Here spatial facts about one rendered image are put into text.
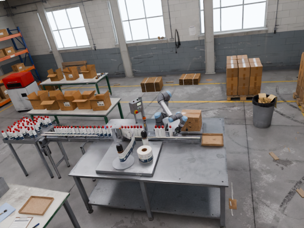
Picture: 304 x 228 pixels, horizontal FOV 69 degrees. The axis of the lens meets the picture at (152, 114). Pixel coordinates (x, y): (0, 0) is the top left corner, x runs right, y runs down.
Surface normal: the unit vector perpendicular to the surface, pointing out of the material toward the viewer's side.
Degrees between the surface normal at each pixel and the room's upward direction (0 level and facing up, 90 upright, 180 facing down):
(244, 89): 87
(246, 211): 0
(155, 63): 90
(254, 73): 91
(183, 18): 90
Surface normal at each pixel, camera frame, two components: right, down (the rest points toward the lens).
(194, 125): -0.32, 0.50
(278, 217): -0.15, -0.87
